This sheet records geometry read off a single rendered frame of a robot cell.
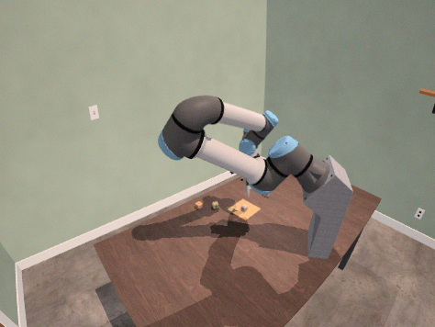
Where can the peach mat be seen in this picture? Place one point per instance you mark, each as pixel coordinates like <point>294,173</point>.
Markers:
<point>244,215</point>

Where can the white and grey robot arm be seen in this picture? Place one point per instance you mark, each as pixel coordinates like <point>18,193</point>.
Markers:
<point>180,138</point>

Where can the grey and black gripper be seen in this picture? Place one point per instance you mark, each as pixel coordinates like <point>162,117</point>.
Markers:
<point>247,184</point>

